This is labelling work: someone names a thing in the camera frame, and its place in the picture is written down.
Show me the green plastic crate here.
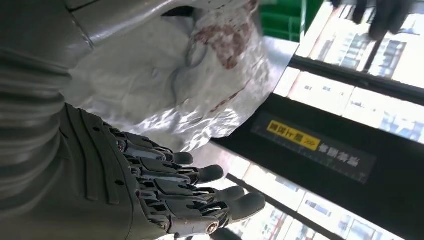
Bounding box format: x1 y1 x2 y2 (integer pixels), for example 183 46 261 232
259 0 324 43

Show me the black and yellow column label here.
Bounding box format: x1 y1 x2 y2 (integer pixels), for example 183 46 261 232
250 111 378 185

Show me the black scanner column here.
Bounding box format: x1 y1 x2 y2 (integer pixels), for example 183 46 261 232
210 92 424 240

